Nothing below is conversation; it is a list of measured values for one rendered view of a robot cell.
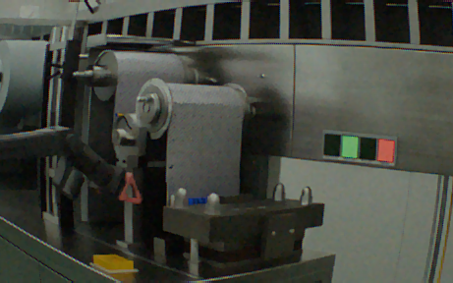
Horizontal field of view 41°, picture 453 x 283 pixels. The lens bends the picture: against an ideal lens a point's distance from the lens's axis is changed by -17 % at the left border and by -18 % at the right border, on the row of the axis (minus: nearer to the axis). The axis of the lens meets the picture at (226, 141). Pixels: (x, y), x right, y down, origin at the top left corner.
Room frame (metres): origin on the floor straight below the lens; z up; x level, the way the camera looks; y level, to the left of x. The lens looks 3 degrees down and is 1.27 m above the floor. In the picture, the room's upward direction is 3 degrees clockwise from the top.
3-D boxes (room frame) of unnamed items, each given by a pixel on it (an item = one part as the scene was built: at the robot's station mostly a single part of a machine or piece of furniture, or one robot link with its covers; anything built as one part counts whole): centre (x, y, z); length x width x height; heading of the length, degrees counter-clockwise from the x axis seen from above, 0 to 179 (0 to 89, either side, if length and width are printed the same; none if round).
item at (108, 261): (1.43, 0.24, 0.91); 0.07 x 0.07 x 0.02; 44
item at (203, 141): (1.75, 0.05, 1.17); 0.23 x 0.01 x 0.18; 134
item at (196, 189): (1.75, 0.05, 1.03); 0.23 x 0.01 x 0.09; 134
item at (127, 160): (1.71, 0.23, 1.05); 0.06 x 0.05 x 0.31; 134
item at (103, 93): (1.98, 0.25, 1.33); 0.25 x 0.14 x 0.14; 134
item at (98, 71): (1.87, 0.37, 1.33); 0.06 x 0.06 x 0.06; 44
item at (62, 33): (2.30, 0.60, 1.50); 0.14 x 0.14 x 0.06
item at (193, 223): (1.69, -0.06, 1.00); 0.40 x 0.16 x 0.06; 134
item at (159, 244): (1.75, 0.05, 0.92); 0.28 x 0.04 x 0.04; 134
